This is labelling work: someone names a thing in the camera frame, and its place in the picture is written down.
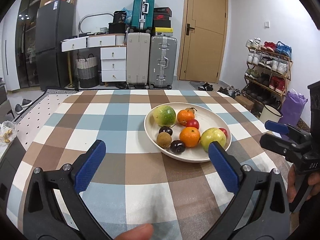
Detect yellow-green passion fruit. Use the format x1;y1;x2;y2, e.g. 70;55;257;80
200;127;227;152

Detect red cherry tomato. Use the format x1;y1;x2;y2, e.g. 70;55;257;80
185;119;200;129
219;127;228;138

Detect yellow snack bag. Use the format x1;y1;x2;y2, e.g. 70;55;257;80
0;121;17;146

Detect woven laundry basket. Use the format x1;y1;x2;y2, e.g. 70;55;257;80
76;54;99;88

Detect white enamel bucket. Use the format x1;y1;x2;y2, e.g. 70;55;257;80
259;105;283;124

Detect checkered tablecloth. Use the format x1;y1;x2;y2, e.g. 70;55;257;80
1;90;289;239

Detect silver suitcase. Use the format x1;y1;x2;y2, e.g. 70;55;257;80
148;36;177;89

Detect green passion fruit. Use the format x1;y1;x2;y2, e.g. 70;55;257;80
152;105;176;127

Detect white drawer cabinet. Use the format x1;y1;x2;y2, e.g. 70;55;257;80
61;34;126;83

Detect beige suitcase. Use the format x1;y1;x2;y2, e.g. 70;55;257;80
126;33;151;86

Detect left hand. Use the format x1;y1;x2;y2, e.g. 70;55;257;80
115;224;154;240

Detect purple bag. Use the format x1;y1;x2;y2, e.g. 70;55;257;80
278;89;308;126

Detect black refrigerator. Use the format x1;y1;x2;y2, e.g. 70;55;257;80
35;0;74;90

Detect grey slippers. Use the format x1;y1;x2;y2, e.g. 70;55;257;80
15;99;33;115

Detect black shoe box stack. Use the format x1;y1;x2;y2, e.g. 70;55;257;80
153;7;172;28

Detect yellow shoe box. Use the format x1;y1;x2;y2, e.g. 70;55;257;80
155;27;174;36

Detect dark cherry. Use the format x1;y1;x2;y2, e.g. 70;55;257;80
170;140;186;154
159;126;173;136

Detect small orange tangerine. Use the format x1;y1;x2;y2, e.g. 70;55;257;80
177;109;195;126

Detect wooden door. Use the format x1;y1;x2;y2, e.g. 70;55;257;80
177;0;228;83

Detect right hand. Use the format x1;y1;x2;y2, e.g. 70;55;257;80
286;166;320;204

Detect small yellow-brown fruit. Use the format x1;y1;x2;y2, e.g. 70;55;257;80
185;107;196;114

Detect teal suitcase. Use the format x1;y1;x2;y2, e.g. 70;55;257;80
131;0;155;33

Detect wooden shoe rack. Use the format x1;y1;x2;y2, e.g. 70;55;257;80
242;37;293;110

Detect black bag on cabinet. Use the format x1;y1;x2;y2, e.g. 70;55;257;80
108;10;127;34

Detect large orange tangerine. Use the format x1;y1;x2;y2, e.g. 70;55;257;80
179;127;201;147

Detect cream round plate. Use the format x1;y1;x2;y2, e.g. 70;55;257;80
144;102;232;163

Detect brown longan fruit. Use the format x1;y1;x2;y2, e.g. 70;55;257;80
156;132;172;149

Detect cardboard box on floor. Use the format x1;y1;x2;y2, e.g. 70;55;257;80
235;95;254;111

